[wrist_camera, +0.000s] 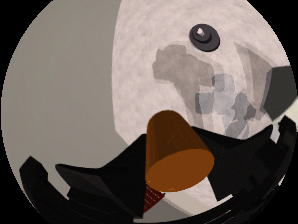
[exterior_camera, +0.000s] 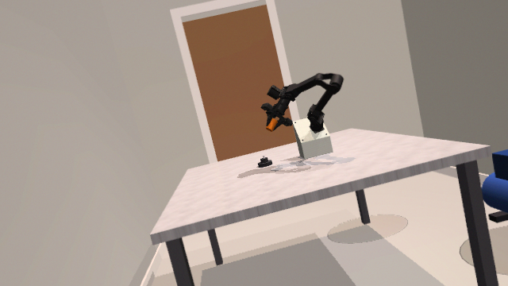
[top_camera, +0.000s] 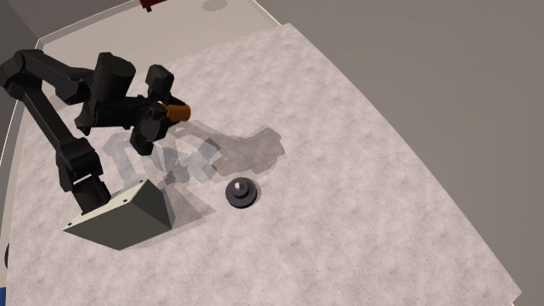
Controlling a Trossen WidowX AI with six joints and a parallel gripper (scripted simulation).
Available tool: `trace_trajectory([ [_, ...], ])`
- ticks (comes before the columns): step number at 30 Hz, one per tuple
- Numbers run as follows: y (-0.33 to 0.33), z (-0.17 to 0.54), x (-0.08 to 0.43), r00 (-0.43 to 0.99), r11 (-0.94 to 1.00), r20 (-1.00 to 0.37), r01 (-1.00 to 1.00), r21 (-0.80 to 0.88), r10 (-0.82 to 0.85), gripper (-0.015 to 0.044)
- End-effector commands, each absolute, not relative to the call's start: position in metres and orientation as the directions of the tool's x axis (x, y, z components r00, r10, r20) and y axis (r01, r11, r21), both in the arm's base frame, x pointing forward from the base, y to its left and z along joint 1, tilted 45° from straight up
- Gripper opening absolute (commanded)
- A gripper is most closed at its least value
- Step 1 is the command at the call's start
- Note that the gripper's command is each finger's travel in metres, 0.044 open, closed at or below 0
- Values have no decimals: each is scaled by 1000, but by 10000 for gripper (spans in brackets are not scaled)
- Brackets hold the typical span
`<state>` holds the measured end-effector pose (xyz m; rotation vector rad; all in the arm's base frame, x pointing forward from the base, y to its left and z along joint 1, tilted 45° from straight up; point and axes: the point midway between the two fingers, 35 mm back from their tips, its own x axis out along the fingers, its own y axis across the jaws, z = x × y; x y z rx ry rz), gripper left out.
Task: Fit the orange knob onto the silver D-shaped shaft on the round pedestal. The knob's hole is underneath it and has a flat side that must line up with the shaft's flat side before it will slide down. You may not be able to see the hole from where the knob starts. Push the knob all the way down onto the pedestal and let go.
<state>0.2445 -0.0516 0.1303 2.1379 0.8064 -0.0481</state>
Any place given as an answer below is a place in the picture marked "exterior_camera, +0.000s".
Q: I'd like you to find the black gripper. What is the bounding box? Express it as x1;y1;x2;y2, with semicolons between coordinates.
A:
261;101;293;130

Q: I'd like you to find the orange knob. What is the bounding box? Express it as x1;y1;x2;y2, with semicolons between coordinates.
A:
266;118;277;132

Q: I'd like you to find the black round pedestal with silver shaft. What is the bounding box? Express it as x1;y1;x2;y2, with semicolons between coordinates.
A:
258;155;272;168

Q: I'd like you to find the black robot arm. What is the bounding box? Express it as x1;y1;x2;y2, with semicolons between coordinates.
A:
267;73;344;133

